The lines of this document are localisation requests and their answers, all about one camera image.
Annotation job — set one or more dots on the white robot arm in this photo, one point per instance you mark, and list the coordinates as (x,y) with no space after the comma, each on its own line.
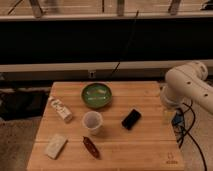
(187,81)

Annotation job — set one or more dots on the green bowl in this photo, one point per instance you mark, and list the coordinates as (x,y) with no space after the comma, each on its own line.
(96,95)

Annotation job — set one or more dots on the translucent plastic cup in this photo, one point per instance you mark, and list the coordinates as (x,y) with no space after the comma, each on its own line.
(93,122)

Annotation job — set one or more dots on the white rectangular box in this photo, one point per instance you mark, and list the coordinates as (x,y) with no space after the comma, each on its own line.
(61,109)

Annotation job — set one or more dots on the brown oblong object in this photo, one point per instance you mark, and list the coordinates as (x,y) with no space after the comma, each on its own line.
(91,147)

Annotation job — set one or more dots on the beige sponge block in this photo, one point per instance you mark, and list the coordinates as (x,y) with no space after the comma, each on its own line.
(55,145)

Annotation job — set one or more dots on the blue object beside table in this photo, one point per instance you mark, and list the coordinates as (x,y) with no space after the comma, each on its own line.
(177,121)

